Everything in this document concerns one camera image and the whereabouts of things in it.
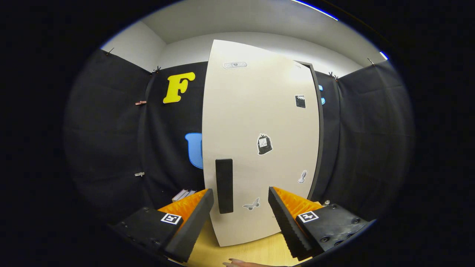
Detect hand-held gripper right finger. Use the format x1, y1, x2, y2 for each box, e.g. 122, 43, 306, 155
268, 186, 376, 261

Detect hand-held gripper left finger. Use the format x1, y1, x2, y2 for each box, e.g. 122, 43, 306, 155
111, 189, 214, 263

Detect grey shoe cabinet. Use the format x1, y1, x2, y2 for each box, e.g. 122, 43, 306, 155
295, 61, 325, 203

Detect black backdrop cloth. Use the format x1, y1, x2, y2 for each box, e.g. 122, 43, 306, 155
63, 48, 415, 227

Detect long ceiling light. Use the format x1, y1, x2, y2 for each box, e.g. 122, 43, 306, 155
289, 0, 339, 21

